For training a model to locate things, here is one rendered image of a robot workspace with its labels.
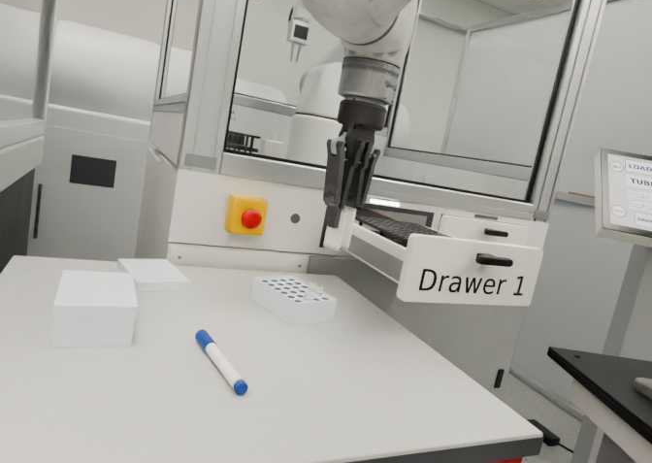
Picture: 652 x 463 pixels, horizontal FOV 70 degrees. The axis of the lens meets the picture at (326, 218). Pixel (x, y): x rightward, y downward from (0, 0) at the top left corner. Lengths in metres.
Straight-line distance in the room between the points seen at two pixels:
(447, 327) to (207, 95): 0.85
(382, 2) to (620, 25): 2.31
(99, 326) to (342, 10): 0.46
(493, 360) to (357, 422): 0.99
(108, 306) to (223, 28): 0.57
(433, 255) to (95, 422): 0.52
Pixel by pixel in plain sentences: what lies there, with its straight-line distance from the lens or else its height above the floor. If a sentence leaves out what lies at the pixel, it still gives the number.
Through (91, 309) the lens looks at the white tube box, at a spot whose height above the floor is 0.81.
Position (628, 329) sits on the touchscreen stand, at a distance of 1.75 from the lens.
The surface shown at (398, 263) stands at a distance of 0.81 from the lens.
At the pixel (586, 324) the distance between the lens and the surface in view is 2.64.
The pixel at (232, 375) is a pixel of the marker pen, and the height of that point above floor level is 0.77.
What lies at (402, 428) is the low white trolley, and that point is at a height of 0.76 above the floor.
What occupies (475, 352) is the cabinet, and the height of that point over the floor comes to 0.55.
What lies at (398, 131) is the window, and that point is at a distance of 1.12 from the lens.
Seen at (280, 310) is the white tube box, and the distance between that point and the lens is 0.76.
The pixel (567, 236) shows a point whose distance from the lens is 2.72.
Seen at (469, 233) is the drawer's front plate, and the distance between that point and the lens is 1.25.
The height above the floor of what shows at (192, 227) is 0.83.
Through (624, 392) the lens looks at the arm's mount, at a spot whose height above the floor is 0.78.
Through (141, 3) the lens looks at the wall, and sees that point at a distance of 4.26.
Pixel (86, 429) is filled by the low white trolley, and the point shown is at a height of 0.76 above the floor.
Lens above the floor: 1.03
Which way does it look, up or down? 8 degrees down
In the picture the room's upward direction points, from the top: 11 degrees clockwise
